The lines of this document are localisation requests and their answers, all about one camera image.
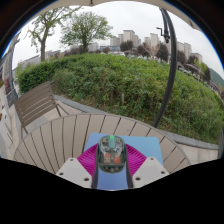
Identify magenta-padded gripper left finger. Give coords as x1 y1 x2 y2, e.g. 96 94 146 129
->
55 143 101 190

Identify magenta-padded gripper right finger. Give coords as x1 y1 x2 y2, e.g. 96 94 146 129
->
124 143 170 189

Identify transparent computer mouse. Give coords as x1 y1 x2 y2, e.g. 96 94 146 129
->
97 134 128 174

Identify blue mouse pad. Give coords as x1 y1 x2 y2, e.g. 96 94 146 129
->
83 132 165 192

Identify brown slatted outdoor chair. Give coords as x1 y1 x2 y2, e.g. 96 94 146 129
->
13 80 72 135

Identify green hedge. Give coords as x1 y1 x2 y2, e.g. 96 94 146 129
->
16 53 224 145

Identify black curved umbrella pole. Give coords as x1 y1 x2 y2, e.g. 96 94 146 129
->
152 8 178 129

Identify distant high-rise buildings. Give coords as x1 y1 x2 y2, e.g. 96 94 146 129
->
109 29 205 65

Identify round leafy tree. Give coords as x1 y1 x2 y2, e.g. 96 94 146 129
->
59 11 114 53

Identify tall thin-crowned tree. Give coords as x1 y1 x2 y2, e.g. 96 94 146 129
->
26 6 82 63

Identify beige patio umbrella canopy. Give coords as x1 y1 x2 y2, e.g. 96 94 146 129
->
49 0 203 32

